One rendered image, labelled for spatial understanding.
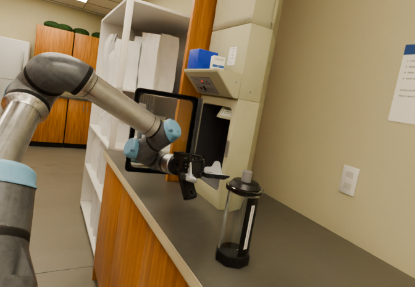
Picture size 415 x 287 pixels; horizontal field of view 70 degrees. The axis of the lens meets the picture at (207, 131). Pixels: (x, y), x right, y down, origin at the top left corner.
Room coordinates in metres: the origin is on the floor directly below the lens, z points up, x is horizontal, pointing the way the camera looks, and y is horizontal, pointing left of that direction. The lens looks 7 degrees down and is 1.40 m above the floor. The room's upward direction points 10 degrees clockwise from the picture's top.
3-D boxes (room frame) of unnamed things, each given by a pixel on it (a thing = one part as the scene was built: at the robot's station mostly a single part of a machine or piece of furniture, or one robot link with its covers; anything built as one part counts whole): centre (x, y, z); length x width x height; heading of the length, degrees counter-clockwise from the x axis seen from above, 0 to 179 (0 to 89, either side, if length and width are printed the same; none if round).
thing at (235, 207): (0.82, -0.13, 1.06); 0.11 x 0.11 x 0.21
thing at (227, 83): (1.30, 0.03, 1.46); 0.32 x 0.12 x 0.10; 30
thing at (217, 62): (1.26, 0.01, 1.54); 0.05 x 0.05 x 0.06; 13
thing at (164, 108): (1.40, 0.21, 1.19); 0.30 x 0.01 x 0.40; 110
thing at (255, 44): (1.39, -0.13, 1.32); 0.32 x 0.25 x 0.77; 30
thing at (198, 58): (1.38, 0.08, 1.55); 0.10 x 0.10 x 0.09; 30
